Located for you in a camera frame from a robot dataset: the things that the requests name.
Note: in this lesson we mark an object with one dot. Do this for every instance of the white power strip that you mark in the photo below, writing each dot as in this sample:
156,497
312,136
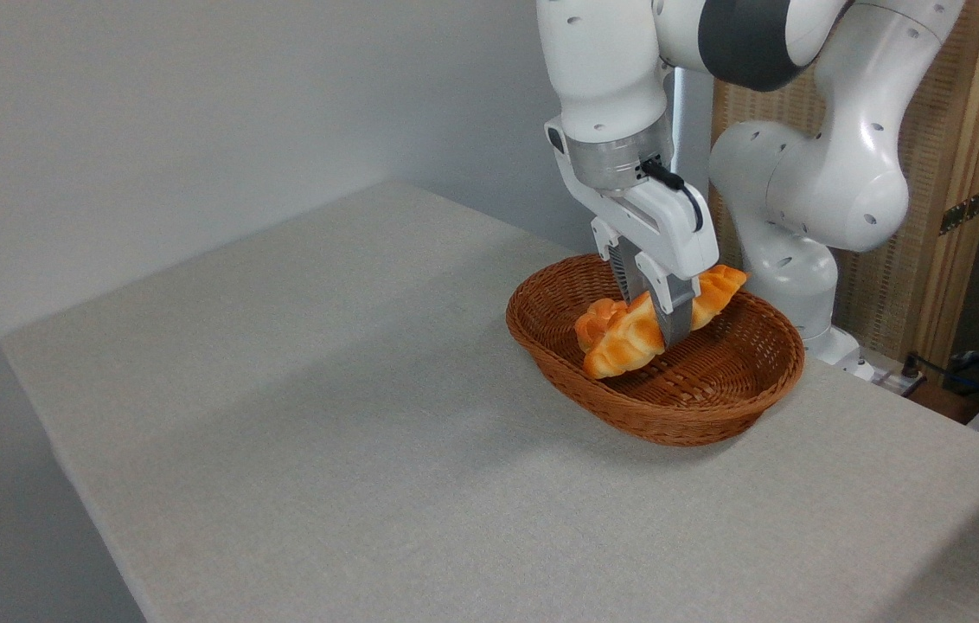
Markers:
894,379

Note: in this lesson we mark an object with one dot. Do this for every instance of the white vertical pole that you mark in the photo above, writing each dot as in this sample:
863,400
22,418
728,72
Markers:
691,130

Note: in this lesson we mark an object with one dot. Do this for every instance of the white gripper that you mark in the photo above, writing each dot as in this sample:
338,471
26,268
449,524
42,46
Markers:
671,234

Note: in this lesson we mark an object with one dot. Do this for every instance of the brown wicker basket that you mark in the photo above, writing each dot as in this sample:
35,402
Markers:
714,389

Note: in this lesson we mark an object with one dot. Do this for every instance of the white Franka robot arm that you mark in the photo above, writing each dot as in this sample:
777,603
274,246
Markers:
835,182

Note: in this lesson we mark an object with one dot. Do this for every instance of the metal screen hinge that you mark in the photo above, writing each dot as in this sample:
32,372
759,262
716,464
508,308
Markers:
965,210

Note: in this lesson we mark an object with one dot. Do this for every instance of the long braided bread loaf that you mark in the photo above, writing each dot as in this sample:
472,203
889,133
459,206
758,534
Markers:
628,342

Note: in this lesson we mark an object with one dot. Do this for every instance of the round knotted bread roll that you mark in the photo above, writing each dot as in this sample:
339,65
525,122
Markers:
593,318

